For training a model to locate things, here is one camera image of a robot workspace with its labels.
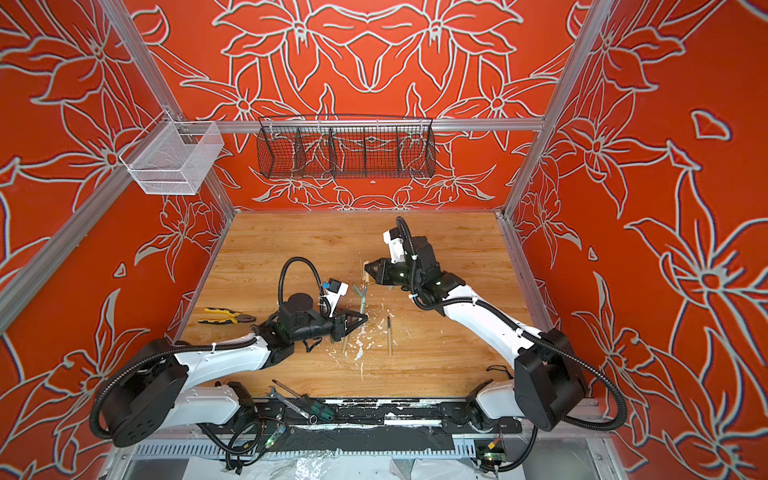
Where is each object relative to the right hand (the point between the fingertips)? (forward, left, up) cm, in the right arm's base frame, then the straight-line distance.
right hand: (361, 267), depth 77 cm
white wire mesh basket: (+36, +60, +11) cm, 71 cm away
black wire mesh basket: (+48, +6, +6) cm, 49 cm away
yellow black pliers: (-4, +40, -20) cm, 45 cm away
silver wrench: (-31, +13, -21) cm, 39 cm away
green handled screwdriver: (-29, +13, -20) cm, 37 cm away
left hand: (-10, -1, -8) cm, 13 cm away
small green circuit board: (-39, -31, -22) cm, 55 cm away
